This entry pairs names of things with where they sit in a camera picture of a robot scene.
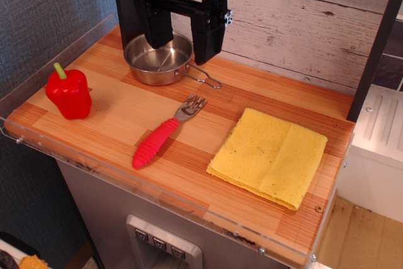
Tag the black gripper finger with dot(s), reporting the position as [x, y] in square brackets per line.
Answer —
[155, 22]
[208, 36]

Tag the red toy bell pepper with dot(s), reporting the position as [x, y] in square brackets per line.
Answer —
[69, 92]

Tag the folded yellow cloth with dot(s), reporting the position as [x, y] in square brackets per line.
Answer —
[270, 157]

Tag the clear acrylic table guard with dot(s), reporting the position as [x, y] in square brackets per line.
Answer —
[126, 111]

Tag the grey toy fridge cabinet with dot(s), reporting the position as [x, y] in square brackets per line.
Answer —
[106, 207]

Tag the white toy cabinet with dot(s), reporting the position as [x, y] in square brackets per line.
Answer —
[372, 173]

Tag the yellow object bottom left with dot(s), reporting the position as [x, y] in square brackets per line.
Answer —
[32, 262]

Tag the dark vertical post behind gripper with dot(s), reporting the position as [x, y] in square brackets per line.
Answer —
[130, 26]

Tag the small steel pan with handle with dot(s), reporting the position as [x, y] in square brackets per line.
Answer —
[165, 65]

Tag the fork with red handle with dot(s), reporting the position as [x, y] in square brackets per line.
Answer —
[150, 146]

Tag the dark vertical post right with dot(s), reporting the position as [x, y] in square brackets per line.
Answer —
[384, 30]

